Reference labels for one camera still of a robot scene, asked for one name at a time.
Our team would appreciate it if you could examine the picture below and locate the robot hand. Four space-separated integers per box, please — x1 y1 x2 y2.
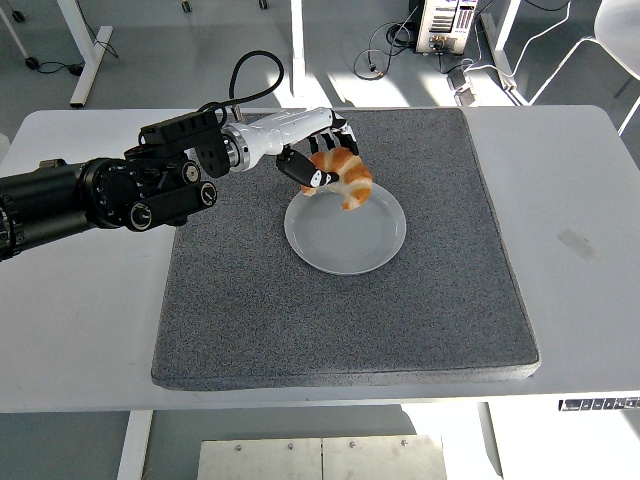
247 106 362 190

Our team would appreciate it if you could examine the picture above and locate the golden croissant bread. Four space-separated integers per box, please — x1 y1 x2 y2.
301 146 374 211

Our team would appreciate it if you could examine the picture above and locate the grey round plate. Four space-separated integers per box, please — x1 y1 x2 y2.
283 178 408 277

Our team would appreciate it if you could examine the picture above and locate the grey metal plate with screws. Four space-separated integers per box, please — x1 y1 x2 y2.
196 434 449 480

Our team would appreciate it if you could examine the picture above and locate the grey power adapter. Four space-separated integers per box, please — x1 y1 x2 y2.
447 69 476 106

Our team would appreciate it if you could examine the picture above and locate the white computer case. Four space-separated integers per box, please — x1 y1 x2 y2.
414 0 476 55

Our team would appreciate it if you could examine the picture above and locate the grey speckled mat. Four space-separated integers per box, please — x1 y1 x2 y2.
150 106 541 393

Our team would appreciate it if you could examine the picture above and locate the white desk leg with foot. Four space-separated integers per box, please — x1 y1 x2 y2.
56 0 114 109
478 0 524 106

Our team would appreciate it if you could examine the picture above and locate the thin white leg with caster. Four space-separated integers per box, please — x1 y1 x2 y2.
0 4 40 70

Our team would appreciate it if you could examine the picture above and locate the clear tape piece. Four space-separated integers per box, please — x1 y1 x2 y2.
557 228 600 265

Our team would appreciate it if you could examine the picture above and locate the white table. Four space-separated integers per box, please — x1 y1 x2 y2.
0 103 640 414

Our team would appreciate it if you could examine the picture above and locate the white chair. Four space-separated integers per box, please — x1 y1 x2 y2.
512 0 640 137

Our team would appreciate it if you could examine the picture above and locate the white table leg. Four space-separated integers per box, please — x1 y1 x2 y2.
116 409 155 480
477 402 505 480

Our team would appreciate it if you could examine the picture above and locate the table control panel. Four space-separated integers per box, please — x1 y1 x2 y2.
558 396 640 413

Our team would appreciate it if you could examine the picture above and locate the white upright post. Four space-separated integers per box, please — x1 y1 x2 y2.
289 0 306 97

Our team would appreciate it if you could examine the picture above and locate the black floor cable bundle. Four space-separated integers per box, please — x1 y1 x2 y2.
353 8 419 80

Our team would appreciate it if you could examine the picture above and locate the black cable with adapter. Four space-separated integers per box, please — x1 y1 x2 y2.
37 59 85 77

